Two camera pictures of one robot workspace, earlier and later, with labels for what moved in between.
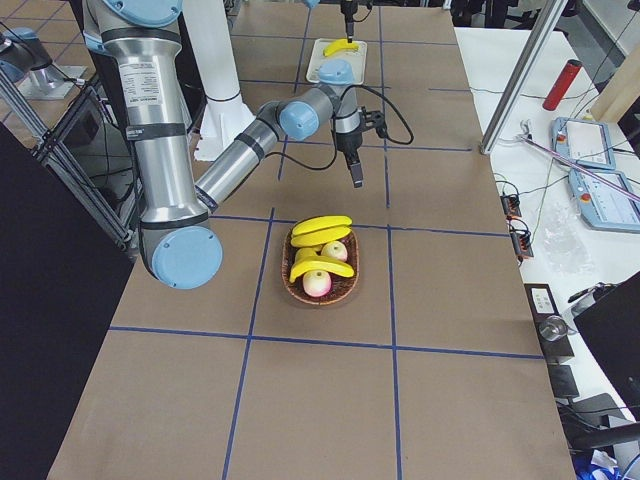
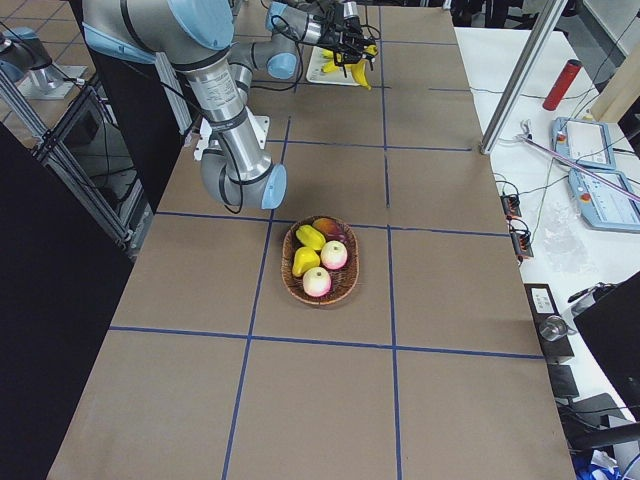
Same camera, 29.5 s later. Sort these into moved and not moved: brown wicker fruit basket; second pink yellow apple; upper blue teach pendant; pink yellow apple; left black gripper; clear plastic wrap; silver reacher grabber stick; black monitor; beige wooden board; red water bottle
Moved: left black gripper
Not moved: black monitor; clear plastic wrap; upper blue teach pendant; silver reacher grabber stick; brown wicker fruit basket; beige wooden board; pink yellow apple; red water bottle; second pink yellow apple
